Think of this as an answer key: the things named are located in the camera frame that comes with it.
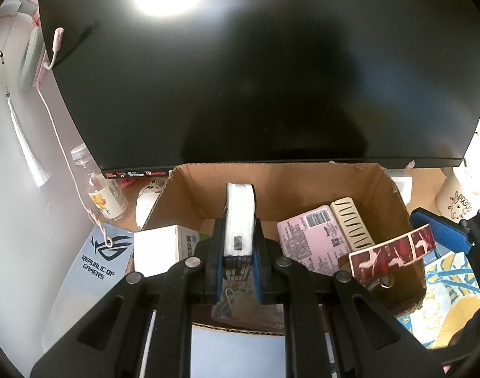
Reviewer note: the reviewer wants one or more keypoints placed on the white computer mouse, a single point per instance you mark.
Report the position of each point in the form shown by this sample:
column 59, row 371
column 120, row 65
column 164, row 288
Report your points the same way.
column 147, row 202

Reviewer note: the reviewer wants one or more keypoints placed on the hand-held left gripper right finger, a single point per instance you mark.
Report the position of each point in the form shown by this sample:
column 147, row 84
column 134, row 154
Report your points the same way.
column 257, row 279

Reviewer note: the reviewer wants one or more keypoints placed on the white and black small pack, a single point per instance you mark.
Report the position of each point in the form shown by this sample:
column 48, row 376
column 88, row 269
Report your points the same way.
column 240, row 220

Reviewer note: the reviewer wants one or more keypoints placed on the colourful printed mat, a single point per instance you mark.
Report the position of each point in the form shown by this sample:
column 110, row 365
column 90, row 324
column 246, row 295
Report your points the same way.
column 448, row 295

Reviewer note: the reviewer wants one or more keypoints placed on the white tassel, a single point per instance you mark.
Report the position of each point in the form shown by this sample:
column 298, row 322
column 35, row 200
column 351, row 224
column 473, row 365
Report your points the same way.
column 27, row 149

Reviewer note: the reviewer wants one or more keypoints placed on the small red item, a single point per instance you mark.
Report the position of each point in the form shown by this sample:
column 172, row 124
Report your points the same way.
column 126, row 184

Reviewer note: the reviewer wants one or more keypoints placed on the white square card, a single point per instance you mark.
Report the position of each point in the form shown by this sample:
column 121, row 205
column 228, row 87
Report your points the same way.
column 402, row 185

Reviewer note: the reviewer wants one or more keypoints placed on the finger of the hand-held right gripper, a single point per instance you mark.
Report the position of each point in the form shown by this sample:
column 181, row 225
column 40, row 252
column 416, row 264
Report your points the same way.
column 444, row 230

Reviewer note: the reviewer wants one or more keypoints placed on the pink box with barcode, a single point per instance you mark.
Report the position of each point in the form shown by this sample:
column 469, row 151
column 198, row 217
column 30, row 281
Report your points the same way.
column 311, row 240

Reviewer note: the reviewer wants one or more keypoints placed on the red picture box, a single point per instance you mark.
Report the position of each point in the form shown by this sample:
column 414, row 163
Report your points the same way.
column 385, row 256

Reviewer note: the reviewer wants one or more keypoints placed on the bag of paper clips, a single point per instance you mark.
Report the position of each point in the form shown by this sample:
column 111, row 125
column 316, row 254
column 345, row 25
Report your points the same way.
column 232, row 301

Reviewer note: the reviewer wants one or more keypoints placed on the light blue mouse pad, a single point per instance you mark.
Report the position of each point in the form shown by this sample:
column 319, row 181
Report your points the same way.
column 94, row 260

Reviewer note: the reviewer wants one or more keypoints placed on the cream slotted plastic holder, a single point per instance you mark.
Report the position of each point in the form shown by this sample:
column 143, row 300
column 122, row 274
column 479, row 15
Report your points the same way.
column 352, row 222

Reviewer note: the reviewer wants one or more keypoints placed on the black computer monitor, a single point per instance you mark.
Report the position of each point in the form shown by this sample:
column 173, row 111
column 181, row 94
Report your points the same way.
column 263, row 67

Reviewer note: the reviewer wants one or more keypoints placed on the white cardboard box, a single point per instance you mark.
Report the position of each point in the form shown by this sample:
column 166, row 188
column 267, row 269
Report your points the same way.
column 155, row 248

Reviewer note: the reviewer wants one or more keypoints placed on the white mug with drawing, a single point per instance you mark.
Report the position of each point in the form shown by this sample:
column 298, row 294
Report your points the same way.
column 458, row 197

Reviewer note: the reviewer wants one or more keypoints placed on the brown cardboard box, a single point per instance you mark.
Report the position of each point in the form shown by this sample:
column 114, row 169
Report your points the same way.
column 295, row 189

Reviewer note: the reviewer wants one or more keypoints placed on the clear bottle with flower label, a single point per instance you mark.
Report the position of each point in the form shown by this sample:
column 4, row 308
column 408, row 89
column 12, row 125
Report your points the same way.
column 104, row 201

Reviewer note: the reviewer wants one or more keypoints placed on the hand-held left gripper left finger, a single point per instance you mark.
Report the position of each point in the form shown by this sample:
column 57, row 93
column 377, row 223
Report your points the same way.
column 213, row 271

